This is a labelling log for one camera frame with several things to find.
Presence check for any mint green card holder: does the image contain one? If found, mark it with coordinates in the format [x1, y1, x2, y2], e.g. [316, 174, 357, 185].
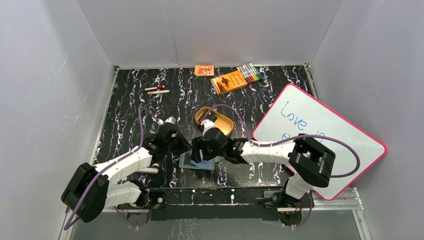
[178, 149, 223, 171]

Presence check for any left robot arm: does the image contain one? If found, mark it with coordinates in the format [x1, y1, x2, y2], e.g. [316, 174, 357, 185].
[61, 122, 191, 223]

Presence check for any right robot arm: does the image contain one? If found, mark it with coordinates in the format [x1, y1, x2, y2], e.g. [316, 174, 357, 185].
[190, 127, 336, 207]

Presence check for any small orange card box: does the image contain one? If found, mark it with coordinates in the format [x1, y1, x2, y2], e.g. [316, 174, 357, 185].
[194, 64, 215, 77]

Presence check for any tan oval tray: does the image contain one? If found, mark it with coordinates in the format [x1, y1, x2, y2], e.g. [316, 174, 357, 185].
[194, 106, 234, 137]

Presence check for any white stapler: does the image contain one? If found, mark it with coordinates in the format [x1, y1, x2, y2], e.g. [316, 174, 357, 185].
[136, 163, 160, 174]

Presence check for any white pink marker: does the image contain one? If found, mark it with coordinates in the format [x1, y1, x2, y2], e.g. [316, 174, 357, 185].
[147, 90, 171, 95]

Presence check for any red capped marker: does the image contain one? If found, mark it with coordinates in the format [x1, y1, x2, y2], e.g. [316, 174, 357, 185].
[144, 85, 165, 91]

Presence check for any orange book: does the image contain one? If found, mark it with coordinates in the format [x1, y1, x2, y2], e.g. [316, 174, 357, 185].
[210, 70, 248, 95]

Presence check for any set of coloured markers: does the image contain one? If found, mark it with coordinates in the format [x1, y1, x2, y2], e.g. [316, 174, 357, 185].
[236, 62, 264, 84]

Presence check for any pink framed whiteboard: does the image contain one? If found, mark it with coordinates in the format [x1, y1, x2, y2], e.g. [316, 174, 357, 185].
[252, 83, 388, 201]

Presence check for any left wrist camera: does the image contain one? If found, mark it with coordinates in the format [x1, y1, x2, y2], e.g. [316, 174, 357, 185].
[157, 116, 179, 132]

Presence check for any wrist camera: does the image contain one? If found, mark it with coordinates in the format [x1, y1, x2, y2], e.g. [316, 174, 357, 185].
[157, 116, 179, 132]
[200, 119, 215, 135]

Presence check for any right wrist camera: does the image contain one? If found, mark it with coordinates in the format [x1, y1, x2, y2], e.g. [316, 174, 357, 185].
[200, 119, 215, 135]

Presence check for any black base frame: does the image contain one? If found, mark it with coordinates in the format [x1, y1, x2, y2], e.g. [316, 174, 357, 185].
[119, 186, 311, 223]

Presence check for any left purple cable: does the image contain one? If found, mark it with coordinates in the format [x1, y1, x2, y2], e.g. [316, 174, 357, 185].
[62, 105, 163, 231]

